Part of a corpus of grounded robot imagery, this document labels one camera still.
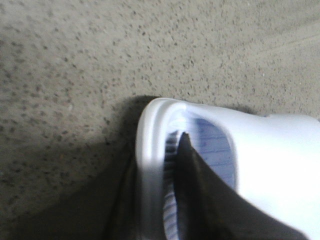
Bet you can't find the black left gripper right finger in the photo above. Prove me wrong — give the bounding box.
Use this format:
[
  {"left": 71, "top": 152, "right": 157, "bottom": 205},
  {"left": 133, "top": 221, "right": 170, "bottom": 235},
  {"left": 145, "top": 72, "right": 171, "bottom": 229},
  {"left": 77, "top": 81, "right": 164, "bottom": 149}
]
[{"left": 173, "top": 133, "right": 307, "bottom": 240}]

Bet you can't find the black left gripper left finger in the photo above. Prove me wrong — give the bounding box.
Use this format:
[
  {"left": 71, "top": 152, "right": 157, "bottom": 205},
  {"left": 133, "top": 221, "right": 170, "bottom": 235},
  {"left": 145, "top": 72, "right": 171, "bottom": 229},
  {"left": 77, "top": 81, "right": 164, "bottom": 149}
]
[{"left": 14, "top": 143, "right": 137, "bottom": 240}]

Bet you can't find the light blue slipper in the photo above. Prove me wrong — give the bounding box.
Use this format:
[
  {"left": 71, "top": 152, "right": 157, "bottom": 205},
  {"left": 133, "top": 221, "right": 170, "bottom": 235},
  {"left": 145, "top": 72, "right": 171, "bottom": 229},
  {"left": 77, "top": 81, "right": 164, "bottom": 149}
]
[{"left": 135, "top": 98, "right": 320, "bottom": 240}]

